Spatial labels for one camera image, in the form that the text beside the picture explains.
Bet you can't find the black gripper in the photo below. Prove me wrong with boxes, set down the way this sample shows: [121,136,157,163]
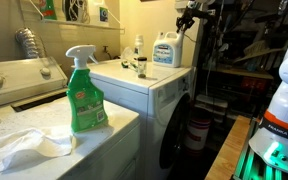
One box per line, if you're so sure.
[176,7,216,34]

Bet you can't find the small glass jar black lid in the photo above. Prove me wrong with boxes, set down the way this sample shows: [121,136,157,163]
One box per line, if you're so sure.
[137,56,148,79]

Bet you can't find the white front-load washing machine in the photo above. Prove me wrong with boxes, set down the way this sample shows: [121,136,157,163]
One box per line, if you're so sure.
[87,59,196,180]

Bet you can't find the white container with dark label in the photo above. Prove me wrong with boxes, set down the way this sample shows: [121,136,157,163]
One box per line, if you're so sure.
[88,0,110,27]

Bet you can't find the white top-load laundry machine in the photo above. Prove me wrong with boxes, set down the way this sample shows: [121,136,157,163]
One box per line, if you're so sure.
[0,56,141,180]

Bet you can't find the white detergent jug blue label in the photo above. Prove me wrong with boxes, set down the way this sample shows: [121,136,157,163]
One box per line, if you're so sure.
[152,30,184,69]

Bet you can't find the tall white plastic bottle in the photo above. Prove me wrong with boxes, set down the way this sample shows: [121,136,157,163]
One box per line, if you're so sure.
[133,34,145,63]

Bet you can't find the clear plastic bag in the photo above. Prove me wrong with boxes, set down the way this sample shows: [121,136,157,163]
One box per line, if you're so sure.
[120,46,138,70]

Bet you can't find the broom with pale bristles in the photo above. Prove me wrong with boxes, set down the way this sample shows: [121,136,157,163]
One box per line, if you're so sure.
[233,39,288,64]

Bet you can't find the wooden storage shelf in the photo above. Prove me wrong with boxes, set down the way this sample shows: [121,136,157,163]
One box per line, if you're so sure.
[217,64,274,81]

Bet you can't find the metal water valve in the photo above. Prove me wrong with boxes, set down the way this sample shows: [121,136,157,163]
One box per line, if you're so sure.
[102,45,113,61]

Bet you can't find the stacked white storage bins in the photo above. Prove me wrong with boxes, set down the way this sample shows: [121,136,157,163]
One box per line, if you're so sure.
[194,93,229,118]

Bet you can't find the red box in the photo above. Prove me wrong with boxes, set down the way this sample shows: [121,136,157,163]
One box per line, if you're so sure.
[240,76,268,93]

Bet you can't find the dark round washer door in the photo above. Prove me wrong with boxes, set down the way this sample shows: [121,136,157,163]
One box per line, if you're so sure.
[158,93,192,170]

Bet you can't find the white bucket with red stripes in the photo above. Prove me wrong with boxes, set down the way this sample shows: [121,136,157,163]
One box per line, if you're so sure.
[183,116,212,158]

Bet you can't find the green spray bottle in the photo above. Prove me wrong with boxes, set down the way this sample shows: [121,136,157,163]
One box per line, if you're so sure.
[65,44,109,134]

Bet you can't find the wooden table board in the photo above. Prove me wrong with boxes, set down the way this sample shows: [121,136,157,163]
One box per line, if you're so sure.
[204,115,252,180]

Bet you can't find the green detergent box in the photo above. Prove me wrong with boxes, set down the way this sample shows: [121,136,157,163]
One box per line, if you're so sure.
[38,0,58,21]

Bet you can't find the white cloth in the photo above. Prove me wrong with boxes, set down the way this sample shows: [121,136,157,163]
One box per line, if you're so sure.
[0,127,77,178]

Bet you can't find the white wire wall shelf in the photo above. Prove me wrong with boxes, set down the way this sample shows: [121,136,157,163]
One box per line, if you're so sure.
[28,0,126,34]

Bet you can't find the coiled white cable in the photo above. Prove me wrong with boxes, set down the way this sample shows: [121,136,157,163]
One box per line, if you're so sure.
[63,0,90,24]

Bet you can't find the silver flexible vent duct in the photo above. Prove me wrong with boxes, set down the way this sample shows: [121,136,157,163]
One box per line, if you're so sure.
[14,27,47,60]

